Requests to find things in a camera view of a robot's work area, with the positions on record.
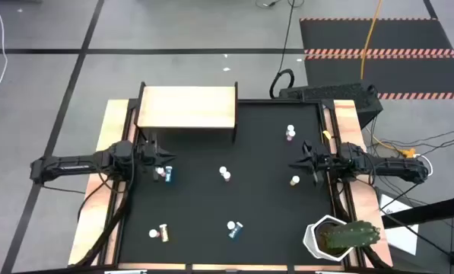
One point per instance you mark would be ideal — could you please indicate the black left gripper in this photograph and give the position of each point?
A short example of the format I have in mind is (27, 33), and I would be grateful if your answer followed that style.
(146, 156)

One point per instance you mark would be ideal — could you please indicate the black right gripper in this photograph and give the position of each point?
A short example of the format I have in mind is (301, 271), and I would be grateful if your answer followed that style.
(321, 161)

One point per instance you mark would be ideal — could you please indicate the yellow medicine bottle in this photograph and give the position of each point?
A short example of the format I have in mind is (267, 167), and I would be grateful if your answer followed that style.
(295, 180)
(164, 232)

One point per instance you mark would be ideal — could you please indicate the blue medicine bottle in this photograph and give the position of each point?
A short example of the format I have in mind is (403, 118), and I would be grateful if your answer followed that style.
(168, 175)
(237, 230)

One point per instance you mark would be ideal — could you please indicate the pink-purple medicine bottle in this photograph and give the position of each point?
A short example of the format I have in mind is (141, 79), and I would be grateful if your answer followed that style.
(231, 225)
(291, 134)

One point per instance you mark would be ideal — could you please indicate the teal medicine bottle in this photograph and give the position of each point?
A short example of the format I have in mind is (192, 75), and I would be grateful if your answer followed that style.
(223, 170)

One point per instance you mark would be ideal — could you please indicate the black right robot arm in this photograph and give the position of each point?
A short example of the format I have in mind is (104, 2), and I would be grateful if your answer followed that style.
(394, 169)

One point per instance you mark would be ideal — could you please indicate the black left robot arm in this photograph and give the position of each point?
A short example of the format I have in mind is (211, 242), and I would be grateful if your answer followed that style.
(70, 165)

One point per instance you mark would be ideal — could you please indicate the wooden shelf with black legs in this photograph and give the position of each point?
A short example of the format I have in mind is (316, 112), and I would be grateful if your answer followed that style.
(186, 106)

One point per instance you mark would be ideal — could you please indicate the yellow tape piece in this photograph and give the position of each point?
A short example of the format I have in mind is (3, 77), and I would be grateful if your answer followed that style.
(326, 134)

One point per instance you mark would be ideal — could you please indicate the white hexagonal plant pot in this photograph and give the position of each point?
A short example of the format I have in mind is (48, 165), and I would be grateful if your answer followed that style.
(310, 239)

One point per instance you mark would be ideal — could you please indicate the green cactus plant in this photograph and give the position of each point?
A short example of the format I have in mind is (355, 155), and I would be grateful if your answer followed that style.
(350, 235)

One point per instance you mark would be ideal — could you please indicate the orange power plug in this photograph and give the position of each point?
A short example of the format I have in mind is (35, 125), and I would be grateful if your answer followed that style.
(409, 153)

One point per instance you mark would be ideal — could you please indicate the white paper sheet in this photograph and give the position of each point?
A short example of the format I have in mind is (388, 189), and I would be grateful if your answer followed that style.
(401, 232)

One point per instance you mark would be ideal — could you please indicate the black beam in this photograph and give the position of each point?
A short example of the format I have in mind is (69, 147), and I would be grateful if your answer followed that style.
(432, 209)

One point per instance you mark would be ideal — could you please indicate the black hazard-striped floor mat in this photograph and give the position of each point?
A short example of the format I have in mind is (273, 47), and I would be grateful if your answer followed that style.
(413, 74)
(401, 36)

